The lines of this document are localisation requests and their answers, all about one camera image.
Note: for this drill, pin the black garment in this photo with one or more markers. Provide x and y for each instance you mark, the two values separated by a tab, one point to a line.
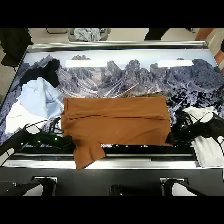
47	72

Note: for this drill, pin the light blue garment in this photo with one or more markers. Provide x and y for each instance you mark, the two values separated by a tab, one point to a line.
40	97

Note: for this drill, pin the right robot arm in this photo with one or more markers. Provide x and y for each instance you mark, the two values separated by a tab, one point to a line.
201	128

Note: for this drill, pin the white garment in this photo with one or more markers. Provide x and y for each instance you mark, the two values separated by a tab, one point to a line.
19	117
209	150

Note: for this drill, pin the grey garment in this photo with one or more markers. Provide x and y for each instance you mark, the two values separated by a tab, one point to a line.
86	34

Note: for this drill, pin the brown T-shirt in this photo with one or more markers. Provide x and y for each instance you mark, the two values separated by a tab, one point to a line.
115	120

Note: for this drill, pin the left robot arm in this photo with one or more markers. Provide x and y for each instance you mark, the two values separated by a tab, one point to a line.
39	140

